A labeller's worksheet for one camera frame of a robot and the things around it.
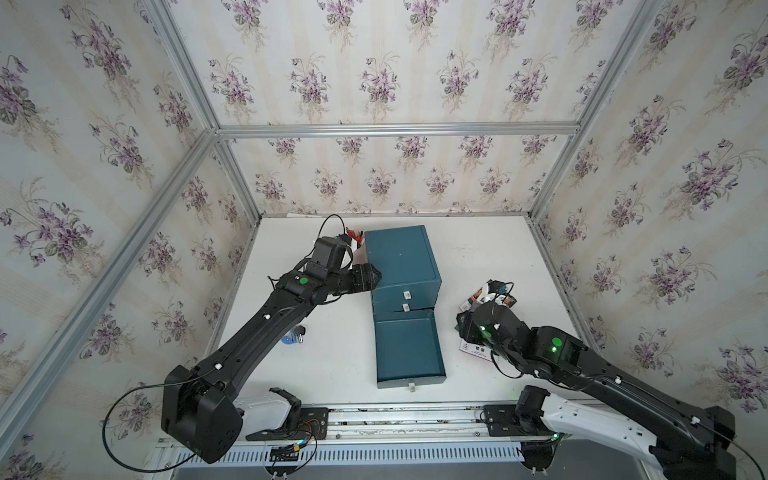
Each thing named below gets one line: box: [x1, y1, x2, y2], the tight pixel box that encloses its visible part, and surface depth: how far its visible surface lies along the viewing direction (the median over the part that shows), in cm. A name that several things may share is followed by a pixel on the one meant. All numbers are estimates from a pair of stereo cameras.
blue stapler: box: [281, 325, 306, 345], surface depth 88 cm
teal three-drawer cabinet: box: [364, 225, 442, 313], surface depth 81 cm
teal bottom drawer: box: [374, 308, 447, 389], surface depth 84 cm
